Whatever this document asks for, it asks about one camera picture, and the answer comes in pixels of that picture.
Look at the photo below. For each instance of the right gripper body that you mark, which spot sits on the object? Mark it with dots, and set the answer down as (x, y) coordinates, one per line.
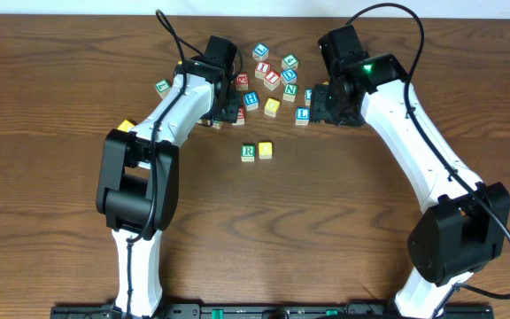
(332, 106)

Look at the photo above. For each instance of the blue L block lower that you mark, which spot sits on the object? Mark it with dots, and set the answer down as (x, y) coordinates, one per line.
(302, 116)

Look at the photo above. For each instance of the green R block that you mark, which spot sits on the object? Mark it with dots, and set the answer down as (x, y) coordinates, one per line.
(248, 152)

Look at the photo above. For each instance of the yellow block far left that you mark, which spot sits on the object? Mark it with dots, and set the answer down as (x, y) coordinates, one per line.
(126, 125)

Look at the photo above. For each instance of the red I block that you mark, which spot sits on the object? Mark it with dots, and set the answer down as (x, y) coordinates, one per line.
(272, 79)

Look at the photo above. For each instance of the red U block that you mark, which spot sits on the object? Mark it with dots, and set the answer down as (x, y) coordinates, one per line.
(240, 120)

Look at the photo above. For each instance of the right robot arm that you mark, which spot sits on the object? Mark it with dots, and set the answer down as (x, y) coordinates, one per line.
(463, 222)

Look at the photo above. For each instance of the green L block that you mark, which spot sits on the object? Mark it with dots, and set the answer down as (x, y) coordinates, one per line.
(163, 88)

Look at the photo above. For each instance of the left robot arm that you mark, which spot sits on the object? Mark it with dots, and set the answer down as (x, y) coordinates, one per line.
(138, 185)

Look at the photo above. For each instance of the red H block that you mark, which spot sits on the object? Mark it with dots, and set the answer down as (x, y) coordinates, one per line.
(261, 69)

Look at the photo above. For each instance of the yellow O block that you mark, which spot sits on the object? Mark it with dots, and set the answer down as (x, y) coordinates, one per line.
(271, 107)

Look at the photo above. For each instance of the red E block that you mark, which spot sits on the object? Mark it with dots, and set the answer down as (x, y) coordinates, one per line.
(242, 82)

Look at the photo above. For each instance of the blue 2 block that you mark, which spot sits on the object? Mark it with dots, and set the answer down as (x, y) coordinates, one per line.
(308, 97)

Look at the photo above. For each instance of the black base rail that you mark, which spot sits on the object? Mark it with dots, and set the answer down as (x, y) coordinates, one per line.
(355, 309)

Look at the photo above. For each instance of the green B block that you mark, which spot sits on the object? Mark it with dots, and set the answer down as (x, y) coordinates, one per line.
(217, 124)

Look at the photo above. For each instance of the blue H block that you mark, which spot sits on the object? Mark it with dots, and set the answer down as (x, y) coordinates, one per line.
(251, 101)

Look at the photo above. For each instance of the yellow block cluster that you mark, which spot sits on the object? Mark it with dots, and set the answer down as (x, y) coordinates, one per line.
(265, 150)

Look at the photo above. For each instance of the blue l block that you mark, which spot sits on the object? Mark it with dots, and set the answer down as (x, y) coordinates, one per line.
(302, 116)
(260, 52)

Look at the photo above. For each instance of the blue D block centre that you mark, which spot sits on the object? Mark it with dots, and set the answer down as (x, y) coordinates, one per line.
(289, 76)

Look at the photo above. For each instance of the green 4 block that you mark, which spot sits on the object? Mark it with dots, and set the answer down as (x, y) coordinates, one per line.
(290, 62)

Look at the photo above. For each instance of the blue L block top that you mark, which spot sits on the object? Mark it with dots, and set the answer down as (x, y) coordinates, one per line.
(260, 52)

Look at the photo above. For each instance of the green N block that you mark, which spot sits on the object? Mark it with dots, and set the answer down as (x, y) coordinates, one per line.
(290, 92)

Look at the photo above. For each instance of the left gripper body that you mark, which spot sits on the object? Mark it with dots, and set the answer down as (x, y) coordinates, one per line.
(229, 109)

